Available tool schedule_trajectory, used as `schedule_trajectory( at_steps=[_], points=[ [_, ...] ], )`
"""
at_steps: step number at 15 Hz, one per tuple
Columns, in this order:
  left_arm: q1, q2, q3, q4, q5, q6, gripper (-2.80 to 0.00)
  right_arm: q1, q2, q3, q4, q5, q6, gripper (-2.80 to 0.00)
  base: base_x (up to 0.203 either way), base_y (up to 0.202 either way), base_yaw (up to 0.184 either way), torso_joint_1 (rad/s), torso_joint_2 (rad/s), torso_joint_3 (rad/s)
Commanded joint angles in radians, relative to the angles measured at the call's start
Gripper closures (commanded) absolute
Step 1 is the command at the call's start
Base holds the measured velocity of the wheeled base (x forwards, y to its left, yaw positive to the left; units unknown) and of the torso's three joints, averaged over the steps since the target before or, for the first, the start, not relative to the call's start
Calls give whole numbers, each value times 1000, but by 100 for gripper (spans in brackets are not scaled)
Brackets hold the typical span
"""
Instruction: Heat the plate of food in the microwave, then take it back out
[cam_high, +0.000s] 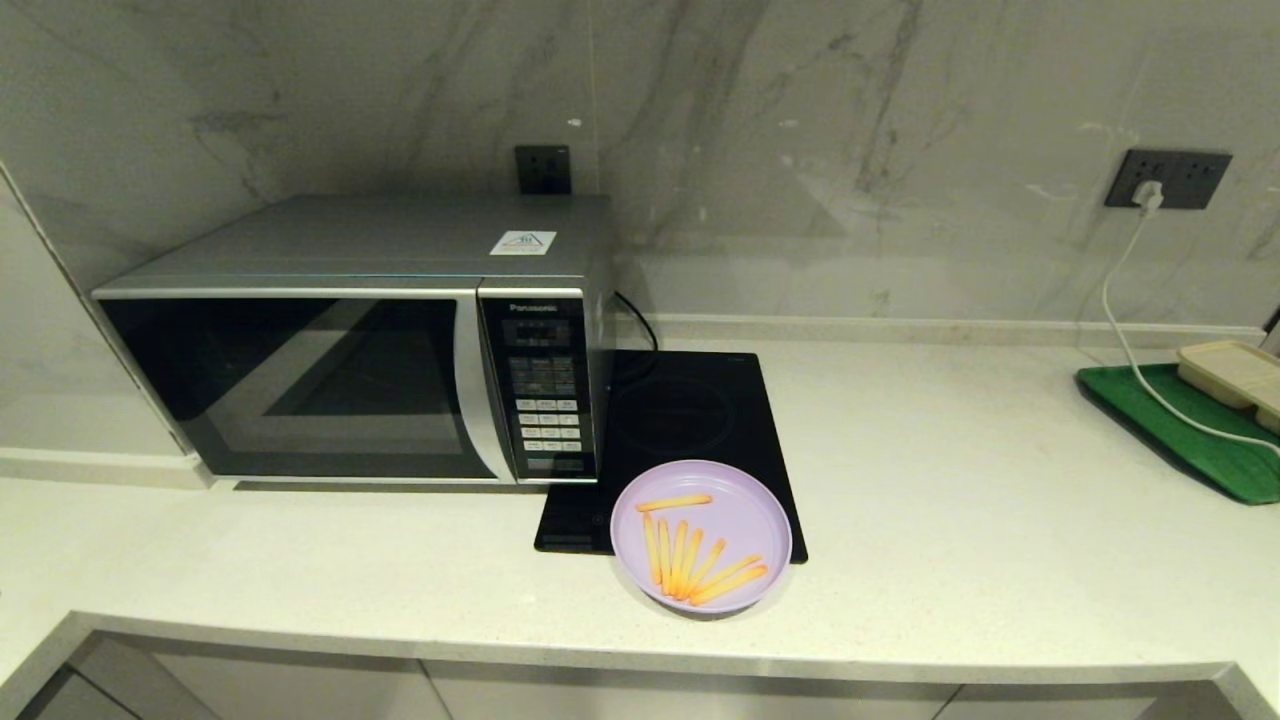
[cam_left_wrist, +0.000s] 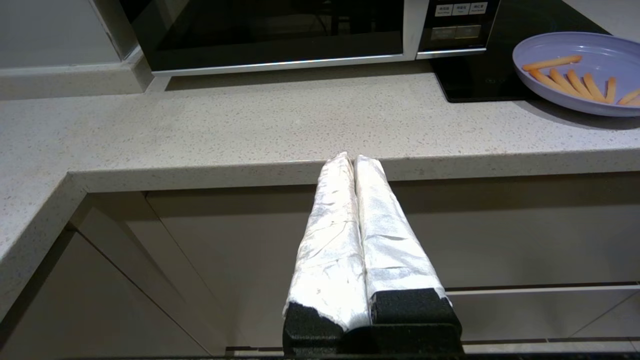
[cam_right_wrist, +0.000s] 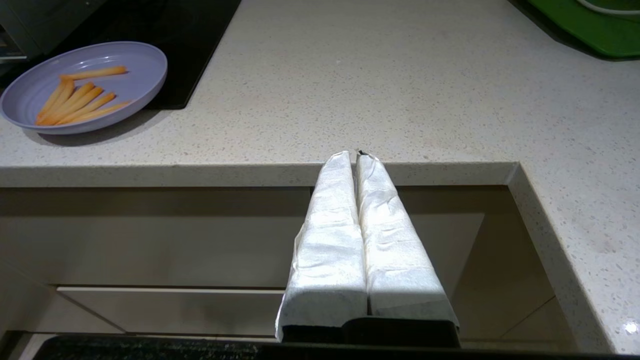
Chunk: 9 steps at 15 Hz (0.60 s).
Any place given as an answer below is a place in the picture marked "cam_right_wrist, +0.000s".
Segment green plastic tray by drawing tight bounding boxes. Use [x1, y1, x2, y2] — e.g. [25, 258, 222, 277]
[510, 0, 640, 61]

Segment purple plate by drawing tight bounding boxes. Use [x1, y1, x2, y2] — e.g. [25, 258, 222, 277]
[0, 41, 168, 136]

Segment orange carrot sticks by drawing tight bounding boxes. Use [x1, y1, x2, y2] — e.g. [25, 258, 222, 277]
[35, 82, 68, 123]
[40, 82, 96, 126]

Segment black induction cooktop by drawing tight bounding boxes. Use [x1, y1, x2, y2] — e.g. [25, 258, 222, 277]
[0, 0, 242, 111]

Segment beige base cabinet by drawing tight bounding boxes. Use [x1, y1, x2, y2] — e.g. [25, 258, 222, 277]
[0, 185, 568, 351]

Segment silver microwave oven body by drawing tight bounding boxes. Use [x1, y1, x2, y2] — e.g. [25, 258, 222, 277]
[0, 0, 108, 63]

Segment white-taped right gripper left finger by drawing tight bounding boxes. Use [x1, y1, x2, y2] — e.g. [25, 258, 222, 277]
[274, 150, 369, 343]

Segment white power cable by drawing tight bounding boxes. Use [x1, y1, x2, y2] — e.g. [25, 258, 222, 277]
[575, 0, 640, 17]

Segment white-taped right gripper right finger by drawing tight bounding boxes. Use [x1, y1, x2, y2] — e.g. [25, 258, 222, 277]
[355, 152, 460, 329]

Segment long crosswise french fry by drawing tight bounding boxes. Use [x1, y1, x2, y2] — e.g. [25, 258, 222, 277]
[60, 66, 128, 82]

